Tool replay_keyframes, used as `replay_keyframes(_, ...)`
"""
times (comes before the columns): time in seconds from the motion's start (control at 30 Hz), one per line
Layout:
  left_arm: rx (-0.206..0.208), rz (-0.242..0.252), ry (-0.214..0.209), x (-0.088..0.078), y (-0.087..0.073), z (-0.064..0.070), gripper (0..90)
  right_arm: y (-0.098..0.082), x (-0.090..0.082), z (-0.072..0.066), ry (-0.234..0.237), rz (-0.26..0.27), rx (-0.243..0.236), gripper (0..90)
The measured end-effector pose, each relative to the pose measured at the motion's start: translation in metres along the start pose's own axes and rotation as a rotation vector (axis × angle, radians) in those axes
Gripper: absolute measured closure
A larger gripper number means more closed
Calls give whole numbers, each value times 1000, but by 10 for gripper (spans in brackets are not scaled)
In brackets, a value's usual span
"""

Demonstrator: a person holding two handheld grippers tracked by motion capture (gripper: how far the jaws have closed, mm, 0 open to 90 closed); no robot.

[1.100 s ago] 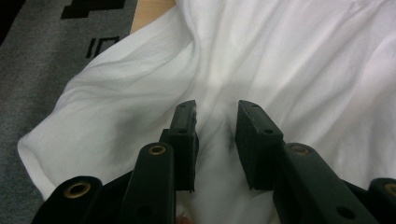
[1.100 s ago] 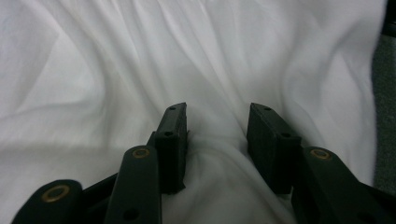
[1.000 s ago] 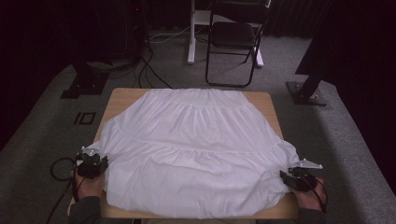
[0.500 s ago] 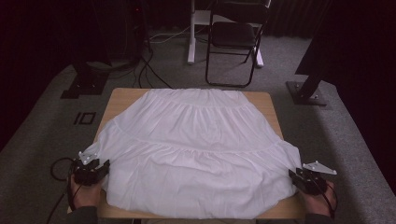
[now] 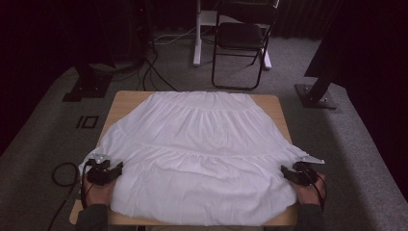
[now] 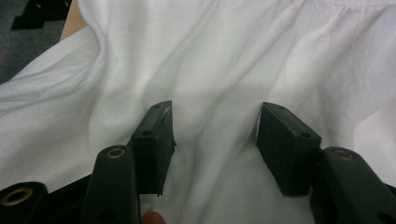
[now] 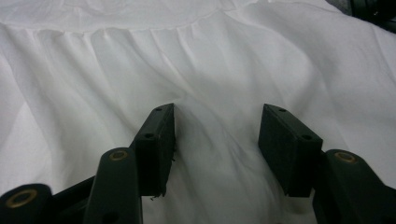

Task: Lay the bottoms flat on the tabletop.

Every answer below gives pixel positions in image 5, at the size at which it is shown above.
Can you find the black metal stand base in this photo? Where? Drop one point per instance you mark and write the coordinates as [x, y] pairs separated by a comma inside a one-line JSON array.
[[88, 86]]

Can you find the dark equipment rack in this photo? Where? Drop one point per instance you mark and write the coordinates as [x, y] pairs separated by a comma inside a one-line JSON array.
[[125, 29]]

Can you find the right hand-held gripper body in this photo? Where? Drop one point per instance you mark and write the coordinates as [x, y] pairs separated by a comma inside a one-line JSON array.
[[304, 171]]

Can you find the person's right hand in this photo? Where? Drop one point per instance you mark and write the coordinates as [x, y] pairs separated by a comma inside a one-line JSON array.
[[308, 194]]

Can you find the white skirt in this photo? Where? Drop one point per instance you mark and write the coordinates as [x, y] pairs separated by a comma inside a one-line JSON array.
[[198, 154]]

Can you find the black folding chair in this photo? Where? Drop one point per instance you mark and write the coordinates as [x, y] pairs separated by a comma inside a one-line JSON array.
[[240, 35]]

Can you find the person's left hand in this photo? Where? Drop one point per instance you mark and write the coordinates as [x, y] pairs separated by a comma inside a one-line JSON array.
[[97, 194]]

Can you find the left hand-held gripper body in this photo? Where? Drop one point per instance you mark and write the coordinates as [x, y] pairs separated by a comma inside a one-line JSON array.
[[97, 171]]

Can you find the black slanted stand with base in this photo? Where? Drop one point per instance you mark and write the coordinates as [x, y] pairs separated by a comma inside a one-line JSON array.
[[316, 93]]

